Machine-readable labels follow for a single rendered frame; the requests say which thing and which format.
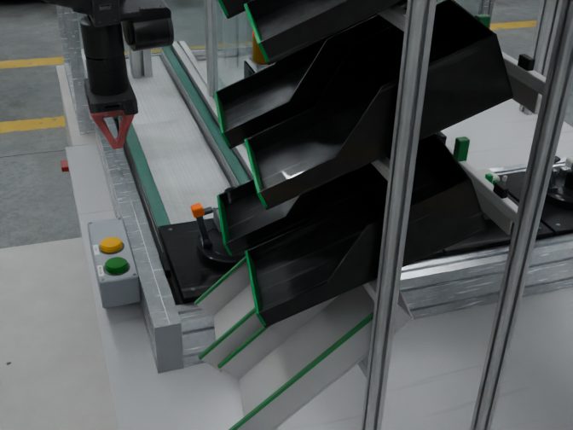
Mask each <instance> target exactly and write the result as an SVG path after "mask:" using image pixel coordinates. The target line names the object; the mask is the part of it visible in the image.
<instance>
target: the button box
mask: <svg viewBox="0 0 573 430"><path fill-rule="evenodd" d="M87 226H88V232H89V239H90V250H91V254H92V258H93V262H94V266H95V274H96V279H97V283H98V288H99V292H100V296H101V304H102V307H103V308H108V307H114V306H118V305H128V304H132V303H137V302H141V300H142V298H141V289H140V281H139V275H138V272H137V268H136V263H135V260H134V257H133V253H132V251H131V247H130V242H129V239H128V236H127V233H126V229H125V226H124V220H123V219H122V218H113V219H107V220H102V221H95V222H89V223H87ZM108 237H117V238H119V239H120V240H121V241H122V248H121V249H120V250H118V251H117V252H114V253H106V252H103V251H102V250H101V241H102V240H104V239H105V238H108ZM115 257H120V258H123V259H126V260H127V263H128V268H127V270H125V271H124V272H122V273H118V274H111V273H108V272H107V271H106V269H105V263H106V262H107V261H108V260H109V259H111V258H115Z"/></svg>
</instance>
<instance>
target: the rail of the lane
mask: <svg viewBox="0 0 573 430"><path fill-rule="evenodd" d="M104 121H105V122H106V124H107V127H108V128H109V130H110V131H111V133H112V134H113V137H114V138H117V137H118V131H117V128H116V125H115V123H114V120H113V117H109V118H104ZM95 136H96V144H97V149H98V153H99V156H100V159H101V165H102V169H103V171H104V175H105V178H106V181H107V187H108V191H109V194H110V197H111V201H112V203H113V210H114V213H115V216H116V218H122V219H123V220H124V226H125V229H126V233H127V236H128V239H129V242H130V247H131V251H132V253H133V257H134V260H135V263H136V268H137V272H138V275H139V281H140V289H141V298H142V300H141V302H139V305H140V308H141V312H142V317H143V321H144V324H145V327H146V330H147V334H148V339H149V343H150V346H151V349H152V353H153V358H154V361H155V365H156V369H157V371H158V374H159V373H164V372H168V371H172V370H176V369H183V368H184V362H183V348H182V323H181V320H180V317H179V315H178V312H177V308H176V305H175V302H174V299H173V297H172V294H171V290H170V287H169V284H168V281H167V279H166V278H170V277H171V269H170V267H169V265H168V262H167V259H166V256H165V253H159V254H158V251H157V248H156V246H155V243H154V240H153V236H152V233H151V230H150V228H149V225H148V221H147V218H146V215H145V212H144V210H143V207H142V203H141V200H140V197H139V194H138V192H137V189H136V185H135V182H134V179H133V177H132V174H131V171H130V167H129V164H128V161H127V159H126V156H125V153H124V149H123V148H117V149H113V148H112V146H111V145H110V143H109V142H108V140H107V139H106V138H105V136H104V135H103V133H102V132H101V130H100V129H99V127H98V126H97V124H96V123H95Z"/></svg>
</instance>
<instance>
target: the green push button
mask: <svg viewBox="0 0 573 430"><path fill-rule="evenodd" d="M127 268H128V263H127V260H126V259H123V258H120V257H115V258H111V259H109V260H108V261H107V262H106V263H105V269H106V271H107V272H108V273H111V274H118V273H122V272H124V271H125V270H127Z"/></svg>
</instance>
